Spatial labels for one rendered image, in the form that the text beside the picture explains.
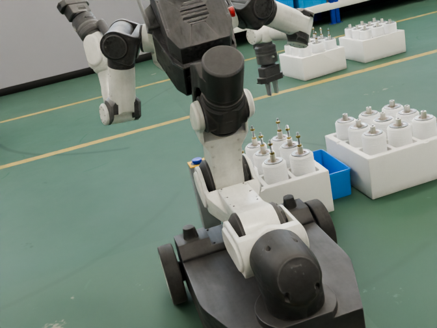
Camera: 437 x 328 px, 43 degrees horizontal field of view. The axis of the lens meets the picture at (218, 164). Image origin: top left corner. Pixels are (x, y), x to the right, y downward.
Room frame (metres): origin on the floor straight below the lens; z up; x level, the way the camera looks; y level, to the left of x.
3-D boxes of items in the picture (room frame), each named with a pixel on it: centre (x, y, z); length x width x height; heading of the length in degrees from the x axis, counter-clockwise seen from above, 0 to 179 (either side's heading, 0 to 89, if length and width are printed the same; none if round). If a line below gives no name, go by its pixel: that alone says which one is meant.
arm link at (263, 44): (2.28, -0.28, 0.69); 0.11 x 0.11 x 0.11; 32
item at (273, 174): (2.02, -0.21, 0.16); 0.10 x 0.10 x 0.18
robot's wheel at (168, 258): (1.60, 0.23, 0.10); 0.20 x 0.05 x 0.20; 10
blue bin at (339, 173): (2.23, -0.46, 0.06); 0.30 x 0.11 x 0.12; 9
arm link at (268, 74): (2.28, -0.29, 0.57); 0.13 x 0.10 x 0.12; 119
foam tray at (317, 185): (2.14, -0.19, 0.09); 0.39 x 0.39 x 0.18; 9
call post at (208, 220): (2.02, 0.08, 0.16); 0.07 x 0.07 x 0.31; 9
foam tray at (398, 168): (2.23, -0.74, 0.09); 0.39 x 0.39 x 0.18; 11
